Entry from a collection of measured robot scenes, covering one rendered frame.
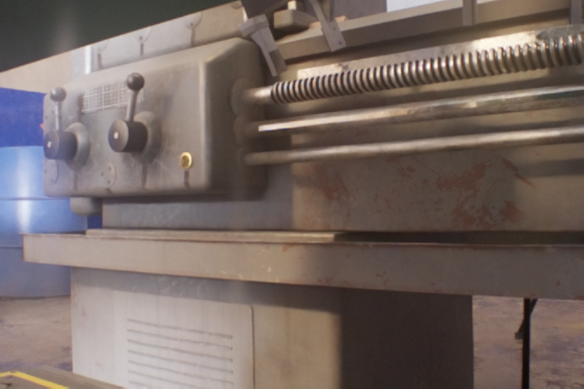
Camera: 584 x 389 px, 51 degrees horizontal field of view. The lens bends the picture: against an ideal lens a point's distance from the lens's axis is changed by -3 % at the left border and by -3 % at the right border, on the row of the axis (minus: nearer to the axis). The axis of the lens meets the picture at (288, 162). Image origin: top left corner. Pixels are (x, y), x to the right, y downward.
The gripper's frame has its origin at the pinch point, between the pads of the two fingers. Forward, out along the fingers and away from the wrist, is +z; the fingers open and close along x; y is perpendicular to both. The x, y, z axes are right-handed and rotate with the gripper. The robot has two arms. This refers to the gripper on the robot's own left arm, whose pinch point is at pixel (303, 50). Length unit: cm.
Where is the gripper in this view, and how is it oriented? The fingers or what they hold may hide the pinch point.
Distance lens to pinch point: 102.3
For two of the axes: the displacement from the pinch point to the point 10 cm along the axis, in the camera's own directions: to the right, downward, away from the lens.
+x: -6.7, 1.8, 7.2
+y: 6.3, -3.7, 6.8
